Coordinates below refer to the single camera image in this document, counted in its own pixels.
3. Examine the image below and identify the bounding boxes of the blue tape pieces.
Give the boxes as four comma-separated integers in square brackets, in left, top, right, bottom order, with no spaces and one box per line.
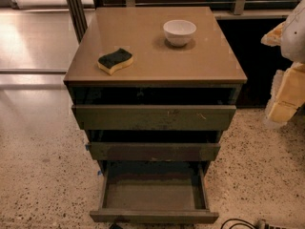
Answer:
[85,143,104,176]

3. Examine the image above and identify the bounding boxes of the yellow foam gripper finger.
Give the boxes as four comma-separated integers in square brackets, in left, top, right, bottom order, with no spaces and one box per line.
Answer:
[264,62,305,128]
[261,22,284,47]

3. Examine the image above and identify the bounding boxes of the grey drawer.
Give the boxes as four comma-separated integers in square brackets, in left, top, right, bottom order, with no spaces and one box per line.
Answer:
[90,142,220,161]
[72,105,236,131]
[90,161,218,224]

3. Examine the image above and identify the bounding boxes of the grey drawer cabinet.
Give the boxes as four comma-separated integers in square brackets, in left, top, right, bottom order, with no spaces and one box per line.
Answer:
[63,6,248,177]

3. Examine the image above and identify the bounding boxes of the yellow green sponge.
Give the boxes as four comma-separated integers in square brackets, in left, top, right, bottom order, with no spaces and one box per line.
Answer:
[97,48,133,75]

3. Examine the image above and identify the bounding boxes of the white ceramic bowl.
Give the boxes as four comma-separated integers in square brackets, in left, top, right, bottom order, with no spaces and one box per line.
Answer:
[163,20,196,47]

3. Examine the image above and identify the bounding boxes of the black cable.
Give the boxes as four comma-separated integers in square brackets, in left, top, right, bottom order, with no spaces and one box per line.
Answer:
[220,218,257,229]

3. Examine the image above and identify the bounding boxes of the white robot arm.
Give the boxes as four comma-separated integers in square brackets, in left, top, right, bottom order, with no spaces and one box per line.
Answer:
[261,0,305,129]

